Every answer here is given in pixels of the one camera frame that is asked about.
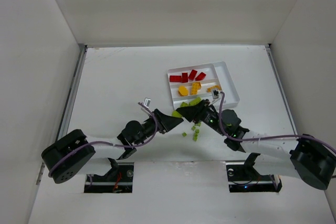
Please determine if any lime green lego brick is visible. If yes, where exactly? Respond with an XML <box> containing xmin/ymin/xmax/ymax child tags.
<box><xmin>180</xmin><ymin>97</ymin><xmax>202</xmax><ymax>108</ymax></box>

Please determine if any yellow rounded lego piece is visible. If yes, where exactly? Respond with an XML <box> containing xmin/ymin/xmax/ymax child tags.
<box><xmin>178</xmin><ymin>86</ymin><xmax>188</xmax><ymax>97</ymax></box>

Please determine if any yellow and red lego stack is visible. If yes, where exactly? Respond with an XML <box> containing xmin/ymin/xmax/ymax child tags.
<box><xmin>191</xmin><ymin>82</ymin><xmax>202</xmax><ymax>95</ymax></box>

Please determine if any yellow lego brick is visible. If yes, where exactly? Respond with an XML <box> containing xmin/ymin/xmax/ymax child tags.
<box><xmin>206</xmin><ymin>85</ymin><xmax>222</xmax><ymax>92</ymax></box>

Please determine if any white divided tray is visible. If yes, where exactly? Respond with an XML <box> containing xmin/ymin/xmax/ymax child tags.
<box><xmin>167</xmin><ymin>61</ymin><xmax>240</xmax><ymax>109</ymax></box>

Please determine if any red rounded lego brick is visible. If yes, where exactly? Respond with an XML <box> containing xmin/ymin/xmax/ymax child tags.
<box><xmin>195</xmin><ymin>72</ymin><xmax>206</xmax><ymax>81</ymax></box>

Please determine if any red curved lego piece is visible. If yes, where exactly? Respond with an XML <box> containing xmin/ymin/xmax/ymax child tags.
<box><xmin>188</xmin><ymin>69</ymin><xmax>197</xmax><ymax>81</ymax></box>

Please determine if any large lime green lego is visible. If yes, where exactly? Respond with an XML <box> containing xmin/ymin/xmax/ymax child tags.
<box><xmin>172</xmin><ymin>110</ymin><xmax>183</xmax><ymax>118</ymax></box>

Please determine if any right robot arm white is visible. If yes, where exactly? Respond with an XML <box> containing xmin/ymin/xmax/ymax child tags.
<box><xmin>177</xmin><ymin>100</ymin><xmax>335</xmax><ymax>190</ymax></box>

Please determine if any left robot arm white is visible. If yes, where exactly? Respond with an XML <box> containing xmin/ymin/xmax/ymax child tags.
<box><xmin>41</xmin><ymin>109</ymin><xmax>183</xmax><ymax>184</ymax></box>

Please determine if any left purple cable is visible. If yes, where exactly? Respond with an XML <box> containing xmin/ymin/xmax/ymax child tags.
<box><xmin>48</xmin><ymin>101</ymin><xmax>158</xmax><ymax>178</ymax></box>

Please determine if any purple cable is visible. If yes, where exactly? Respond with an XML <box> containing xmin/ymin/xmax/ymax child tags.
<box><xmin>219</xmin><ymin>91</ymin><xmax>336</xmax><ymax>156</ymax></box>
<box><xmin>48</xmin><ymin>101</ymin><xmax>158</xmax><ymax>178</ymax></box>

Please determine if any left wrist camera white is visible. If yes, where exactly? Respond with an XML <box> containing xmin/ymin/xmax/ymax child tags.
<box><xmin>142</xmin><ymin>98</ymin><xmax>151</xmax><ymax>108</ymax></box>

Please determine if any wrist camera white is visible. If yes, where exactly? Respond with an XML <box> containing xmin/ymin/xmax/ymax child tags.
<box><xmin>211</xmin><ymin>88</ymin><xmax>220</xmax><ymax>100</ymax></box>
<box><xmin>142</xmin><ymin>98</ymin><xmax>151</xmax><ymax>108</ymax></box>

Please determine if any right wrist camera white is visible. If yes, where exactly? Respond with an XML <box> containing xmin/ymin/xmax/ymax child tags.
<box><xmin>211</xmin><ymin>88</ymin><xmax>220</xmax><ymax>100</ymax></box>

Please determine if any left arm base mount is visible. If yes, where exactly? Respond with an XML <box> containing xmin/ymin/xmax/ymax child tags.
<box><xmin>83</xmin><ymin>158</ymin><xmax>134</xmax><ymax>194</ymax></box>

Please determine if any left aluminium rail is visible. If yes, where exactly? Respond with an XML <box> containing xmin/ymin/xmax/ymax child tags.
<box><xmin>51</xmin><ymin>44</ymin><xmax>88</xmax><ymax>162</ymax></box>

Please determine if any aluminium rail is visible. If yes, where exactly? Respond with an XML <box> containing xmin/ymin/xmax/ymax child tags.
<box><xmin>265</xmin><ymin>44</ymin><xmax>298</xmax><ymax>135</ymax></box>
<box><xmin>51</xmin><ymin>44</ymin><xmax>88</xmax><ymax>162</ymax></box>

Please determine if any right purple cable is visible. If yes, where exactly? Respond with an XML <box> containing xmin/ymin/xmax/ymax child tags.
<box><xmin>219</xmin><ymin>91</ymin><xmax>336</xmax><ymax>156</ymax></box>

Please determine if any right aluminium rail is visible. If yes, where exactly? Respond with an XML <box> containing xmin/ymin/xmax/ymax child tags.
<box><xmin>265</xmin><ymin>44</ymin><xmax>298</xmax><ymax>135</ymax></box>

